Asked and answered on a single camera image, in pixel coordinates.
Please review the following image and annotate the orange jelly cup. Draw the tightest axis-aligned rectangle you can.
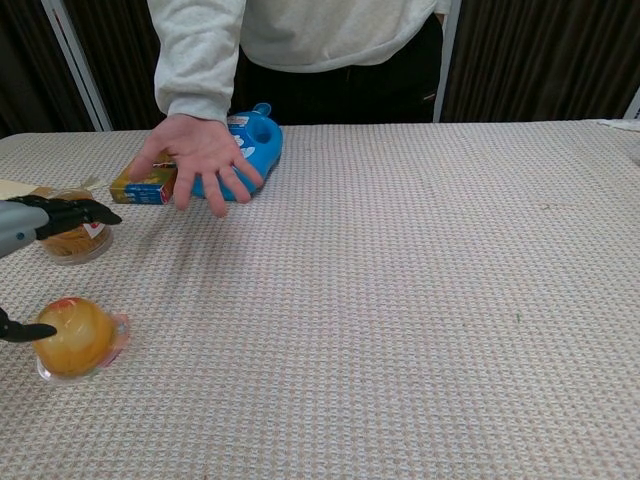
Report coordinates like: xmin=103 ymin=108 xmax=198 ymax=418
xmin=31 ymin=296 xmax=132 ymax=384

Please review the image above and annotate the checked beige tablecloth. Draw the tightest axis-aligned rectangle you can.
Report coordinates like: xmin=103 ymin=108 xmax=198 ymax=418
xmin=0 ymin=118 xmax=640 ymax=480

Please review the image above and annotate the person torso grey sweatshirt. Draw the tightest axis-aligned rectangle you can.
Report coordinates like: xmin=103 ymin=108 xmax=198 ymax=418
xmin=234 ymin=0 xmax=454 ymax=126

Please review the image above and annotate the person's right hand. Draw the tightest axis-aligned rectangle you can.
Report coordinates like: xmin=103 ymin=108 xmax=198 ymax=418
xmin=128 ymin=113 xmax=265 ymax=220

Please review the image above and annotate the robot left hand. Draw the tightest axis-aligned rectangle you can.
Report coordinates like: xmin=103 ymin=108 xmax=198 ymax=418
xmin=0 ymin=195 xmax=123 ymax=344

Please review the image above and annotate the slanted white frame bar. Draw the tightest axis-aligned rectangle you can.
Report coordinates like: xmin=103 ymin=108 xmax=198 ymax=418
xmin=39 ymin=0 xmax=113 ymax=133

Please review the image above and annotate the grey sleeved right forearm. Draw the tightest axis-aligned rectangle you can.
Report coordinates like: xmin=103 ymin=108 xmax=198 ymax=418
xmin=146 ymin=0 xmax=247 ymax=124

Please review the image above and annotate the dark brown curtain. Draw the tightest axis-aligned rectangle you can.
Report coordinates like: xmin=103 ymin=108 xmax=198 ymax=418
xmin=441 ymin=0 xmax=640 ymax=124
xmin=0 ymin=0 xmax=169 ymax=140

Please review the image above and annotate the cream paper sheet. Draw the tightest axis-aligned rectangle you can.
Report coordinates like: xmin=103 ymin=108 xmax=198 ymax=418
xmin=0 ymin=178 xmax=40 ymax=200

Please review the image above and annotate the upright white frame bar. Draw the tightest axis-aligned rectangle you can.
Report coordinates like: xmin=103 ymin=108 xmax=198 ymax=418
xmin=432 ymin=9 xmax=461 ymax=124

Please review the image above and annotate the white crumpled paper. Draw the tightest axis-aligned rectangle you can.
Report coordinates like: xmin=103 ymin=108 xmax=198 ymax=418
xmin=596 ymin=118 xmax=640 ymax=133

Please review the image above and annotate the clear jar of rubber bands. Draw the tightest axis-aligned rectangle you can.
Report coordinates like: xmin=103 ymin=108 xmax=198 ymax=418
xmin=37 ymin=186 xmax=115 ymax=267

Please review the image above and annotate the yellow and blue box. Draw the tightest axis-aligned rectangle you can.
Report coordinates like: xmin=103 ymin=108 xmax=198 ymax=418
xmin=109 ymin=157 xmax=178 ymax=207

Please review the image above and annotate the blue tape dispenser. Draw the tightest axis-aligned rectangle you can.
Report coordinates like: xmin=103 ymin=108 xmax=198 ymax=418
xmin=191 ymin=102 xmax=285 ymax=203

